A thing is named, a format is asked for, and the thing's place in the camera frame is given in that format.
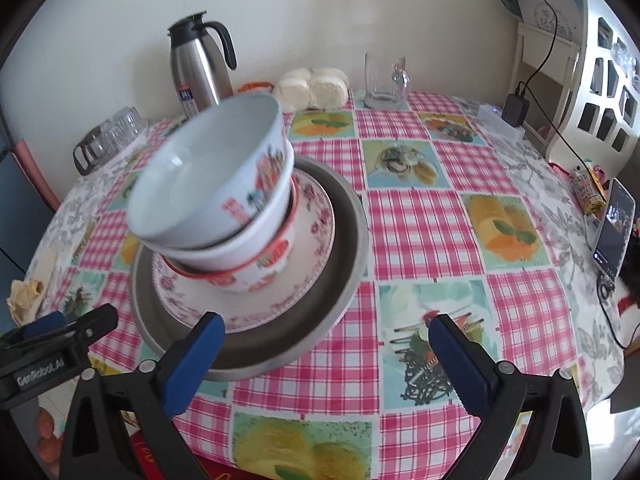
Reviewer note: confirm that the black power adapter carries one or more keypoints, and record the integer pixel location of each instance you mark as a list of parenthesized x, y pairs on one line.
[(515, 109)]

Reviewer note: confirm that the upturned clear glass cups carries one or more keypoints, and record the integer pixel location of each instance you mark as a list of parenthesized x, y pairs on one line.
[(122, 128)]

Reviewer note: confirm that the glass teapot black handle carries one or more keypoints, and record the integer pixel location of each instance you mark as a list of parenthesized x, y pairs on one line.
[(91, 152)]

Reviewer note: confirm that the white lattice shelf rack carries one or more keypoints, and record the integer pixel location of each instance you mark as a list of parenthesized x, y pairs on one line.
[(579, 69)]

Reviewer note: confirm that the smartphone with lit screen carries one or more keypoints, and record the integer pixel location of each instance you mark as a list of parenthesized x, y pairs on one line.
[(614, 231)]

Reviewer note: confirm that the crumpled paper napkin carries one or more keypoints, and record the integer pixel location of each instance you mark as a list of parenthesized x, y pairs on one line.
[(24, 301)]

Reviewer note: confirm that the white power strip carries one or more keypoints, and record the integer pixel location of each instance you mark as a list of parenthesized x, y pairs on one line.
[(491, 117)]

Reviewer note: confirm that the strawberry pattern bowl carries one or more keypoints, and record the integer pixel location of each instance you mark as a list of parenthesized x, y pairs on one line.
[(259, 271)]

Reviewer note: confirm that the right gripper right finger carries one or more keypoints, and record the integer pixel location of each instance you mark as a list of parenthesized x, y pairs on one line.
[(468, 366)]

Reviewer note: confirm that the oval pink floral plate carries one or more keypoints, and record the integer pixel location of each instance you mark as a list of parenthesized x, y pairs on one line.
[(186, 300)]

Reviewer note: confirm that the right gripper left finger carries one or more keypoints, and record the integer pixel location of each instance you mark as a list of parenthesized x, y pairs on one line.
[(184, 366)]

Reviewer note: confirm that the colourful candy tube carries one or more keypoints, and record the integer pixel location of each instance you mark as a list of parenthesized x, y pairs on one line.
[(588, 192)]

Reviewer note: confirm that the stainless steel thermos jug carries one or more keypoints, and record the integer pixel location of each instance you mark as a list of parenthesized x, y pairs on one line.
[(201, 55)]

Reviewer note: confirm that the clear glass mug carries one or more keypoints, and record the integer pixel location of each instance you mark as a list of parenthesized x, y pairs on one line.
[(386, 81)]

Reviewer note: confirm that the person's left hand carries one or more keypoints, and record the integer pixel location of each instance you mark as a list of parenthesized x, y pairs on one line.
[(49, 446)]

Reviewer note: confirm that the orange snack packet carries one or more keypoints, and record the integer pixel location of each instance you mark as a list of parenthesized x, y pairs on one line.
[(256, 86)]

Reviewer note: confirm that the checkered picture tablecloth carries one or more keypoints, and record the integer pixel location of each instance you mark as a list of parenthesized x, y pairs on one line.
[(460, 222)]

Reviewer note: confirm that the dark blue refrigerator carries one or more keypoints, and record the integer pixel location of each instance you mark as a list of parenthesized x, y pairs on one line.
[(24, 218)]

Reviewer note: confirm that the white bowl red print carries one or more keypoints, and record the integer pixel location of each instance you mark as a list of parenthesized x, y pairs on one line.
[(212, 177)]

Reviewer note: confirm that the bag of white buns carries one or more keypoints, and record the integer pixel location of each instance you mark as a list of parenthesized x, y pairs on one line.
[(325, 88)]

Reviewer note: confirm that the plain white bowl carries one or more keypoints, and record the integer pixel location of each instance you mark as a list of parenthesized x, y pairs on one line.
[(251, 240)]

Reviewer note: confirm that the round stainless steel tray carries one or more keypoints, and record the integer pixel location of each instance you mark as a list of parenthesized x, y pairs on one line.
[(277, 324)]

